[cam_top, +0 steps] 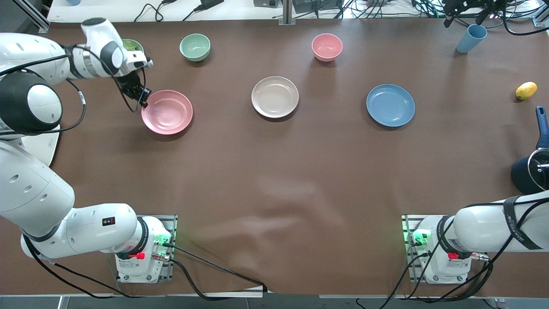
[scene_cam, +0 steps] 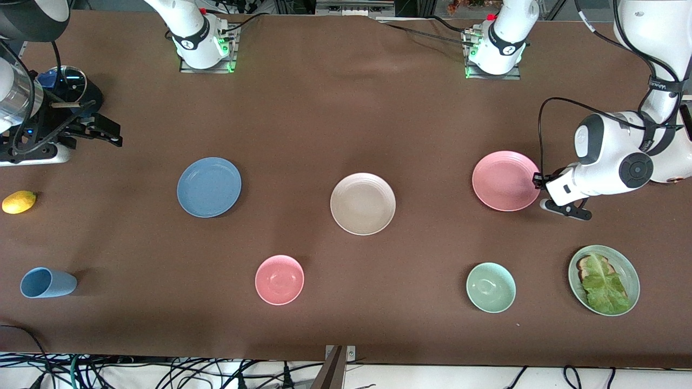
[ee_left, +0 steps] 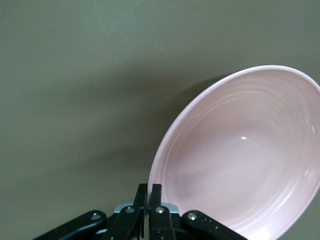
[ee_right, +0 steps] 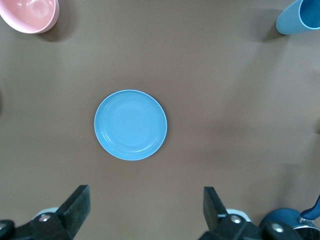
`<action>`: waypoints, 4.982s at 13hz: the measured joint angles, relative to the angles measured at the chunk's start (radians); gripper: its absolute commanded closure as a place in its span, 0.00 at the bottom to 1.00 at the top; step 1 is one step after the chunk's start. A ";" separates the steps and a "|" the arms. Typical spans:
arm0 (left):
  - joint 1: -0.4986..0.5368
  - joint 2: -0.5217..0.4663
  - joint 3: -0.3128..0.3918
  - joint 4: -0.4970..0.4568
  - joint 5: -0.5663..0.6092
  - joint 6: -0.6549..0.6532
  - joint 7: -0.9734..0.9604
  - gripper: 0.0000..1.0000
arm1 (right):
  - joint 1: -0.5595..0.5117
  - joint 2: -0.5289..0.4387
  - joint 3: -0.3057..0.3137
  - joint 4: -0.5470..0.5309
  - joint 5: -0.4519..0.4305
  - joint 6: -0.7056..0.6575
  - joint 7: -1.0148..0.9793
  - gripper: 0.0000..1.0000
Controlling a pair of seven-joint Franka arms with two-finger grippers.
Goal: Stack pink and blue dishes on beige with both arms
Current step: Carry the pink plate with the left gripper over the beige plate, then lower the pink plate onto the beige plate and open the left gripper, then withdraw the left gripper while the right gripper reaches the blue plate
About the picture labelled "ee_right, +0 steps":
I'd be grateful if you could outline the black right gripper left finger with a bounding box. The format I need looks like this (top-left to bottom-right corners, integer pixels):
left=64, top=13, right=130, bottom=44
left=0, top=184, right=91, bottom=240

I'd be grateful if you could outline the blue plate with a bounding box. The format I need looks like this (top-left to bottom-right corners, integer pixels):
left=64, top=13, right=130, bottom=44
left=93, top=89, right=168, bottom=161

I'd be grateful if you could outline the dark blue saucepan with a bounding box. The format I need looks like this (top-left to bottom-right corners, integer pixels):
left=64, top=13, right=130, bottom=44
left=261, top=193, right=320, bottom=231

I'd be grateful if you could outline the pink bowl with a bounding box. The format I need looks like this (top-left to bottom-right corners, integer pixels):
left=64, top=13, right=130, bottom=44
left=0, top=0, right=60, bottom=35

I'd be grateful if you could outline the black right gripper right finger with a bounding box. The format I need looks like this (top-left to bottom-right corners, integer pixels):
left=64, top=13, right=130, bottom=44
left=203, top=186, right=305, bottom=240

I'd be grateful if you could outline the blue cup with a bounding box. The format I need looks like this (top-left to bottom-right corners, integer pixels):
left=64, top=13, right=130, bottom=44
left=275, top=0, right=320, bottom=36

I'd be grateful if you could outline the brown table mat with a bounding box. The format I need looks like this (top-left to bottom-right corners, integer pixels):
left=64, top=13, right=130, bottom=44
left=0, top=0, right=320, bottom=240

